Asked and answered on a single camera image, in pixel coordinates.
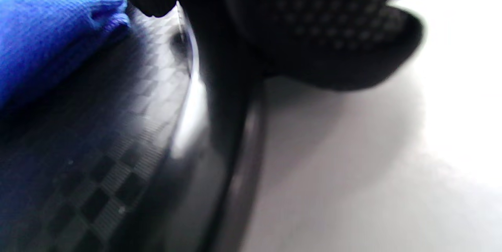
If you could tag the blue rectangular towel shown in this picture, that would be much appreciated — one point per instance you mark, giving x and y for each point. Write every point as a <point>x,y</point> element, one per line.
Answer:
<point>51,28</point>

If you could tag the black checkered plastic tray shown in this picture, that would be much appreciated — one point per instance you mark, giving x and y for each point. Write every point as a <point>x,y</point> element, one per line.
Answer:
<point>98,165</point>

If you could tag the person's right hand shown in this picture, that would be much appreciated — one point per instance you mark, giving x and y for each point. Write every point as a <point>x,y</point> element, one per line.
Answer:
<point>313,28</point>

